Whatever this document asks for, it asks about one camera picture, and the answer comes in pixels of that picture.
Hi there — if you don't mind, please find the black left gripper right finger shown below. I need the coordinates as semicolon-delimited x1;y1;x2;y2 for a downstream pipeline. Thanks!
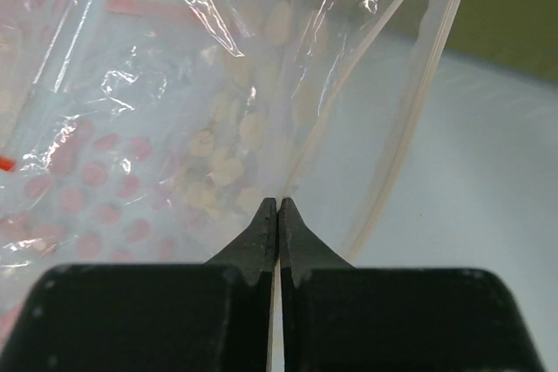
278;199;543;371

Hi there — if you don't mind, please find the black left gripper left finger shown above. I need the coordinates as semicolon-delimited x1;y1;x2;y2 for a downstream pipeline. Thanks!
1;198;277;371

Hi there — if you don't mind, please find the clear white-dotted zip bag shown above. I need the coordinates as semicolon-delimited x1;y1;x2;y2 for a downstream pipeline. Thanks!
175;0;460;262

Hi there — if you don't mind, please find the pile of clear zip bags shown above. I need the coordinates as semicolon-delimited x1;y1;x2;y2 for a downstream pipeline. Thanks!
1;0;290;338

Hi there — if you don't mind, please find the olive green plastic bin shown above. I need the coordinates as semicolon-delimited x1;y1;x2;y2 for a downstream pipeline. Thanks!
446;0;557;87

